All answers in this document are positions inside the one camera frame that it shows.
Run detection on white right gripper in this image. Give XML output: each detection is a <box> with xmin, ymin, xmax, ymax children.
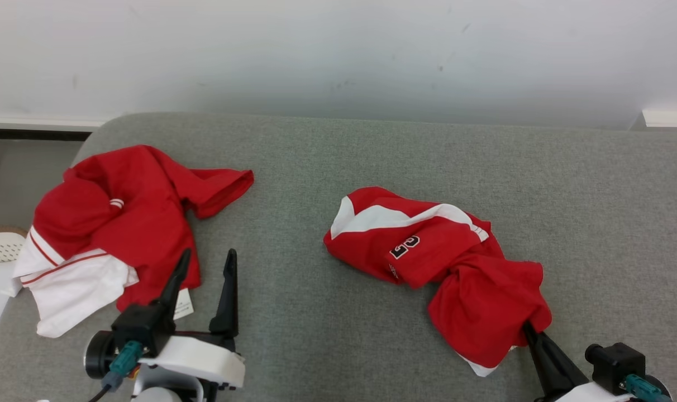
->
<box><xmin>523</xmin><ymin>323</ymin><xmax>636</xmax><ymax>402</ymax></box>

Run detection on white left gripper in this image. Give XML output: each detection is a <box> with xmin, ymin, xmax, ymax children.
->
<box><xmin>139</xmin><ymin>248</ymin><xmax>246</xmax><ymax>391</ymax></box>

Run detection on red shirt white sleeves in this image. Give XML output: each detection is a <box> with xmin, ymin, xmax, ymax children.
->
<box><xmin>3</xmin><ymin>145</ymin><xmax>255</xmax><ymax>339</ymax></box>

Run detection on red white garment number print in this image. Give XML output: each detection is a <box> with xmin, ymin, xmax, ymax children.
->
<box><xmin>323</xmin><ymin>186</ymin><xmax>553</xmax><ymax>378</ymax></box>

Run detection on white black baseboard strip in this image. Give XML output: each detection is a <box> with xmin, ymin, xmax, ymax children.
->
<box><xmin>0</xmin><ymin>116</ymin><xmax>108</xmax><ymax>141</ymax></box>

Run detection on teal plug black cable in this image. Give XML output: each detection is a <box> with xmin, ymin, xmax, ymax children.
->
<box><xmin>623</xmin><ymin>374</ymin><xmax>674</xmax><ymax>402</ymax></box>
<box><xmin>87</xmin><ymin>341</ymin><xmax>145</xmax><ymax>402</ymax></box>

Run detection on white wall box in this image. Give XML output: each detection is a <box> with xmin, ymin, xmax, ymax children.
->
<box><xmin>642</xmin><ymin>109</ymin><xmax>677</xmax><ymax>128</ymax></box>

